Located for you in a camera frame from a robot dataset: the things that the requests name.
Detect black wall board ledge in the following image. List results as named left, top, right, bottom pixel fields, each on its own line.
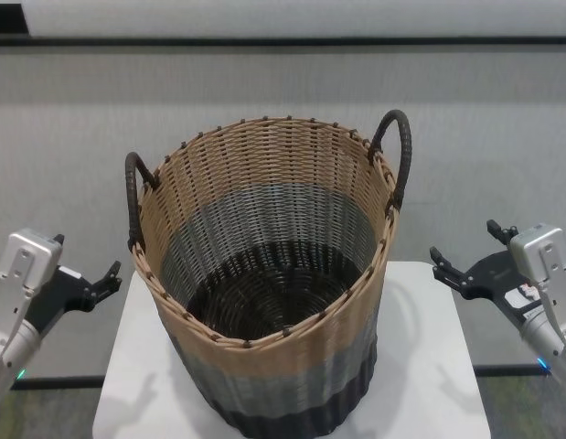
left=0, top=32, right=566, bottom=48

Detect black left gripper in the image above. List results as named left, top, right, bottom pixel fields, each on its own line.
left=24, top=233, right=123, bottom=340

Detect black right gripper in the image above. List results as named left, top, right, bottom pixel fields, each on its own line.
left=428, top=219, right=548, bottom=342

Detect tan grey black woven basket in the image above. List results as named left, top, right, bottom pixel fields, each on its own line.
left=123, top=108, right=414, bottom=439

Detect white wall board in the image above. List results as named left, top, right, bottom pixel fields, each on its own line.
left=26, top=0, right=566, bottom=36

